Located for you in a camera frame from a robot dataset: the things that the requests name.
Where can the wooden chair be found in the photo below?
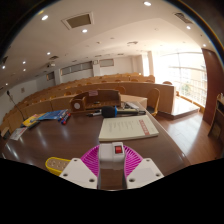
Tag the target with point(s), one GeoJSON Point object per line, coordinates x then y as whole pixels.
{"type": "Point", "coordinates": [153, 98]}

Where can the white charger with red switch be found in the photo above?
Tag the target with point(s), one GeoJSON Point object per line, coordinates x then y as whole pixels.
{"type": "Point", "coordinates": [111, 155]}

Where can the wooden desk organizer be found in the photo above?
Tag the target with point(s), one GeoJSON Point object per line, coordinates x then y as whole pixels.
{"type": "Point", "coordinates": [100, 99]}

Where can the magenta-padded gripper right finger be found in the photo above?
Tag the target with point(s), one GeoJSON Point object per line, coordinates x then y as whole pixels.
{"type": "Point", "coordinates": [144, 172]}

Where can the white and red leaflet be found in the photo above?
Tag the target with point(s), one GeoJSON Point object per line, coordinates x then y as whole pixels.
{"type": "Point", "coordinates": [17, 133]}

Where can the white notebook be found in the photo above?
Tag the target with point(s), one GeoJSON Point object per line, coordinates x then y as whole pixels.
{"type": "Point", "coordinates": [126, 128]}

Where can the rows of wooden auditorium seats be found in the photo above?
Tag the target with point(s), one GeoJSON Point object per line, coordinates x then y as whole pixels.
{"type": "Point", "coordinates": [100, 80]}

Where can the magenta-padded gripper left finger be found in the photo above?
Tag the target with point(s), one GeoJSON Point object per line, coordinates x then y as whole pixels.
{"type": "Point", "coordinates": [77, 172]}

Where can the black handheld microphone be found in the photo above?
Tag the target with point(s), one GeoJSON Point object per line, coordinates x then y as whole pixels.
{"type": "Point", "coordinates": [111, 111]}

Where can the black marker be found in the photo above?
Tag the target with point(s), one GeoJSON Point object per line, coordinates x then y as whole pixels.
{"type": "Point", "coordinates": [94, 114]}

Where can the wooden shelf unit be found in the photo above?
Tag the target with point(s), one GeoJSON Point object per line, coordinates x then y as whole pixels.
{"type": "Point", "coordinates": [217, 123]}

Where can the slatted ceiling air vent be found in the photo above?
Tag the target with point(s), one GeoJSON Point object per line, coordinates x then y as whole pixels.
{"type": "Point", "coordinates": [183, 17]}

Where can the large bright window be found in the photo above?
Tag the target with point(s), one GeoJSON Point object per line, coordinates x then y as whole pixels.
{"type": "Point", "coordinates": [186, 78]}

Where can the recessed ceiling lights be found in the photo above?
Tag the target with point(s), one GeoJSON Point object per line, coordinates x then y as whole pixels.
{"type": "Point", "coordinates": [84, 30]}

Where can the square ceiling air vent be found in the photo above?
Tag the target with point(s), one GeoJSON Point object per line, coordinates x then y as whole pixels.
{"type": "Point", "coordinates": [78, 20]}

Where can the black remote control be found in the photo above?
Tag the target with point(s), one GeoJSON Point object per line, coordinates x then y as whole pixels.
{"type": "Point", "coordinates": [34, 125]}

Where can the red capped marker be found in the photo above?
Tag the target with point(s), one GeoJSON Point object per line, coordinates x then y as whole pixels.
{"type": "Point", "coordinates": [67, 119]}
{"type": "Point", "coordinates": [64, 116]}

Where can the black gooseneck microphone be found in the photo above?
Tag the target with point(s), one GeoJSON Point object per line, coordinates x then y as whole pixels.
{"type": "Point", "coordinates": [15, 103]}

